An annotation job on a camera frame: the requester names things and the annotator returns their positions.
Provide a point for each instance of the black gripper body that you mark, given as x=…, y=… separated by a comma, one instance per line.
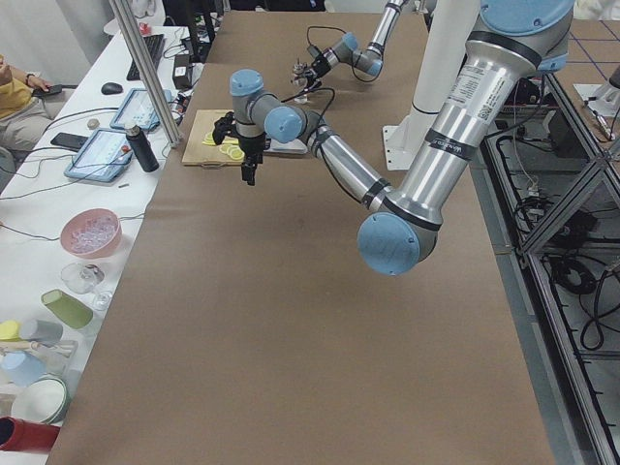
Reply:
x=316, y=64

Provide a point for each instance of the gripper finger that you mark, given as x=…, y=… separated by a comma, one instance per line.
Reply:
x=300, y=72
x=310, y=85

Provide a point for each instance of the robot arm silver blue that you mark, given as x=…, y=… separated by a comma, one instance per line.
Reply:
x=366, y=63
x=509, y=41

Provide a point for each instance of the silver kitchen scale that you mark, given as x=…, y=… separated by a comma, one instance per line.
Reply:
x=292, y=148

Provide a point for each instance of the green cup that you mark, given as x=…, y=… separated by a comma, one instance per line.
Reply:
x=69, y=310

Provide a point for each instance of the grey cup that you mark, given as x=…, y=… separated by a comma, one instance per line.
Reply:
x=45, y=332

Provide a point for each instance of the yellow cup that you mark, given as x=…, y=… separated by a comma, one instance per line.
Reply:
x=9, y=331

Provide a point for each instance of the light blue cup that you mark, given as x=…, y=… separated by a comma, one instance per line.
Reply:
x=23, y=368

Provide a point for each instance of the red cup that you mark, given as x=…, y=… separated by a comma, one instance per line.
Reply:
x=21, y=435

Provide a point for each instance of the black power adapter box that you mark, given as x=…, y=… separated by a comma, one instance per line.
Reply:
x=182, y=73

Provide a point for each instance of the wooden cutting board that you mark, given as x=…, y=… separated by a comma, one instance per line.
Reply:
x=201, y=149

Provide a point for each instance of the black water bottle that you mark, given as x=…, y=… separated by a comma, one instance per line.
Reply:
x=141, y=147

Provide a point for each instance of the black computer mouse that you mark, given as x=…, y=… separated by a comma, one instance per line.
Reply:
x=111, y=88

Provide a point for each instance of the teach pendant near bottle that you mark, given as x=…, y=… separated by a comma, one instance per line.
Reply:
x=103, y=157

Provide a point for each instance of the black smartphone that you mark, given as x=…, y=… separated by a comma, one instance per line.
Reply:
x=69, y=141

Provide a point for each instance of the pink bowl with ice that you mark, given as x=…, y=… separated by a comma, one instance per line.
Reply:
x=92, y=234

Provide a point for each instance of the person in yellow shirt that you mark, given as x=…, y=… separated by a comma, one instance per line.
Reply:
x=25, y=117

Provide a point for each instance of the wine glass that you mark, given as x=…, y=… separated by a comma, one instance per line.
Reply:
x=83, y=279

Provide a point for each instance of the white green bowl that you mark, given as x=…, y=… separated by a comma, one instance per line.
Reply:
x=45, y=401

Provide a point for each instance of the lemon slice near handle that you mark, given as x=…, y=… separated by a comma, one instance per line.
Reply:
x=209, y=140

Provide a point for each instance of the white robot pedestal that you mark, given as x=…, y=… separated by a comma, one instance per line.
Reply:
x=451, y=24

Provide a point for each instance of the aluminium frame post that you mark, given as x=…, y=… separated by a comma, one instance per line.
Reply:
x=139, y=53

